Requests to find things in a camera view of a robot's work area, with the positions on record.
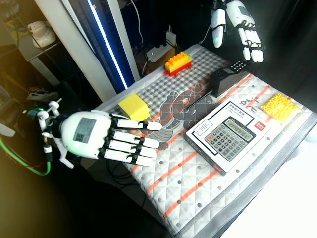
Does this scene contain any large black toy phone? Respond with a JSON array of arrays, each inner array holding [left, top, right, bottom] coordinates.
[[186, 60, 250, 110]]

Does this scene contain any toy brick stack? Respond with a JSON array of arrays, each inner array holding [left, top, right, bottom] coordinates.
[[164, 51, 194, 77]]

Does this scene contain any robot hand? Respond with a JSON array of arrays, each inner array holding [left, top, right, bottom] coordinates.
[[210, 0, 264, 63], [59, 110, 163, 169]]

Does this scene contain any white plug adapter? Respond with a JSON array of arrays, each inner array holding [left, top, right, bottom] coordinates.
[[165, 31, 177, 47]]

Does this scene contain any white post with blue light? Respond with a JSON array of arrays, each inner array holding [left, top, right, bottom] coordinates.
[[34, 0, 141, 103]]

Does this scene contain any green cable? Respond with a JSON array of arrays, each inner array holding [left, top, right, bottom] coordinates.
[[0, 137, 52, 177]]

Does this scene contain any grey shelf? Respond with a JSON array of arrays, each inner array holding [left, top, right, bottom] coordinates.
[[17, 37, 63, 87]]

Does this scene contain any white calculator box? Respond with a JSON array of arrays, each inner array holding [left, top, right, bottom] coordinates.
[[183, 98, 272, 177]]

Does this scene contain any white cable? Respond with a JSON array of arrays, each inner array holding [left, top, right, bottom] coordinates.
[[129, 0, 145, 46]]

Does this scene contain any bag of yellow beads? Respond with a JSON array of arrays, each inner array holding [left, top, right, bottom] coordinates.
[[259, 93, 304, 122]]

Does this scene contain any white power strip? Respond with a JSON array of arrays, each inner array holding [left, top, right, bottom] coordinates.
[[145, 44, 174, 63]]

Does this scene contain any black and white shoe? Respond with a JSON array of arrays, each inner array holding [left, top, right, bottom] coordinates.
[[25, 87, 60, 102]]

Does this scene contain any yellow block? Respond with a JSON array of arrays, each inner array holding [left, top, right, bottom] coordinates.
[[117, 93, 151, 122]]

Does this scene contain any grey quilt with bear print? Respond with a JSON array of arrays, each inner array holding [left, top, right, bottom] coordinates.
[[91, 44, 317, 238]]

